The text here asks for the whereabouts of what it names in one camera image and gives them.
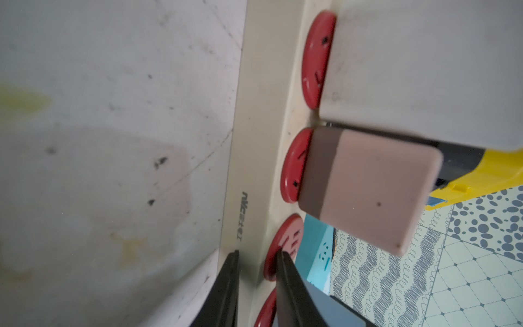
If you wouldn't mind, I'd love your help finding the white plug adapter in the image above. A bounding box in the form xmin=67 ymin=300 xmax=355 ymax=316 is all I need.
xmin=319 ymin=1 xmax=522 ymax=151

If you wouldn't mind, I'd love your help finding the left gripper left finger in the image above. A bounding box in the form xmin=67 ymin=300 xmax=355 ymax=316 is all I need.
xmin=191 ymin=250 xmax=240 ymax=327

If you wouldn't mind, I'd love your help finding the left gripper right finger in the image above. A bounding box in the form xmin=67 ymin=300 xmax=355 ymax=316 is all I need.
xmin=276 ymin=251 xmax=374 ymax=326

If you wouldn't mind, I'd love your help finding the yellow black toolbox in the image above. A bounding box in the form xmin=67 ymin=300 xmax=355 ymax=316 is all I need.
xmin=426 ymin=143 xmax=522 ymax=211

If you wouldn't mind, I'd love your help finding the light blue triangular socket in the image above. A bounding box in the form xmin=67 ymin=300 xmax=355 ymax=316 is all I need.
xmin=296 ymin=215 xmax=335 ymax=295

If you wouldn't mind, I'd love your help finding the white long power strip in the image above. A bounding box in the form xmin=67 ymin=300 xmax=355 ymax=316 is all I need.
xmin=219 ymin=1 xmax=332 ymax=326

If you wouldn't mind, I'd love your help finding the pink brown plug adapter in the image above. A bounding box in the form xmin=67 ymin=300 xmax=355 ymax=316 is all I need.
xmin=298 ymin=127 xmax=443 ymax=256

